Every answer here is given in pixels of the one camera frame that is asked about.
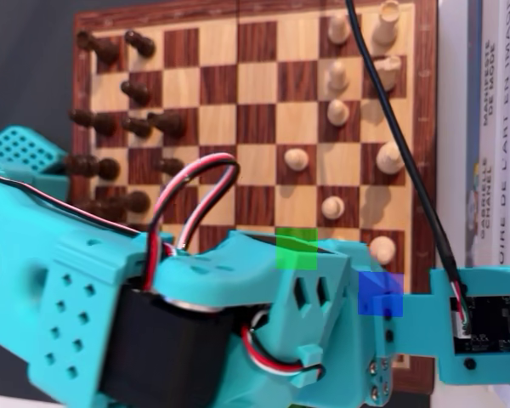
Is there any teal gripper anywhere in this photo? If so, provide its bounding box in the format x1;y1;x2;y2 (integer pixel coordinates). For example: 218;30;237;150
233;231;405;408

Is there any white wooden bishop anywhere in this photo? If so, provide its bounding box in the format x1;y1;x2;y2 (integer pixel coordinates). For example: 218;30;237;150
367;235;397;264

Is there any white wooden pawn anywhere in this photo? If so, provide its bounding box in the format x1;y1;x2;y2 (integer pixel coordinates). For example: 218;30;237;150
283;147;310;172
326;98;350;128
326;14;352;45
326;59;352;91
320;195;346;221

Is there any wooden chessboard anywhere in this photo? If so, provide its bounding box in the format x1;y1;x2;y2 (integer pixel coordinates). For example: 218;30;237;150
72;0;439;399

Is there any white wooden knight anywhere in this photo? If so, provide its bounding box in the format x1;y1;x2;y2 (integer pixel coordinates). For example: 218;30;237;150
373;54;403;93

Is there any dark wooden pawn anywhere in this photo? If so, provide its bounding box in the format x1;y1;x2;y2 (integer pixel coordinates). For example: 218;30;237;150
152;156;186;176
123;29;157;57
119;80;152;106
122;190;153;216
122;114;153;139

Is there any white printed box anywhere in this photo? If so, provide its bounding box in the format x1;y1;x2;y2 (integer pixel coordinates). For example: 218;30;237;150
433;0;502;273

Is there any dark wooden knight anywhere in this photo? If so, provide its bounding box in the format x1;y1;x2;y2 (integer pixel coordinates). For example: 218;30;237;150
146;110;187;138

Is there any white wooden rook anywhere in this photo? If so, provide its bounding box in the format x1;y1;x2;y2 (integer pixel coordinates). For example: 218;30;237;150
371;0;401;47

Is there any dark wooden queen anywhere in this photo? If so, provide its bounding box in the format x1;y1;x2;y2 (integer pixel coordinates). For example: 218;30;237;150
74;195;127;223

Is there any dark wooden king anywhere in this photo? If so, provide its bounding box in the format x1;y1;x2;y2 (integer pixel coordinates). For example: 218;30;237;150
64;153;121;180

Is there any dark wooden bishop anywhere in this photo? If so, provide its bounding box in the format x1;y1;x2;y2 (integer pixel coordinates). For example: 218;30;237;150
67;108;116;137

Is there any dark wooden rook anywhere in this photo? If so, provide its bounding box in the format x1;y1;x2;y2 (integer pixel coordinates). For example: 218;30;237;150
75;30;122;60

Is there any dark grey mat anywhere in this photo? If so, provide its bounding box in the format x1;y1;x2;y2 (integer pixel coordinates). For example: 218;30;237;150
0;0;77;396

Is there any black camera cable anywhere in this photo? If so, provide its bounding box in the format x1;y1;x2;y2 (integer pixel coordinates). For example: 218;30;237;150
344;0;468;294

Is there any wrist camera board teal mount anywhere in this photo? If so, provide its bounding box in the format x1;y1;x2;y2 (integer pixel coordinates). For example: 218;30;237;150
401;265;510;386

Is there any red white black servo cable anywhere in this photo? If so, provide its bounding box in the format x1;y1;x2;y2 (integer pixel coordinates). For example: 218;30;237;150
0;139;144;237
146;153;242;258
239;309;327;378

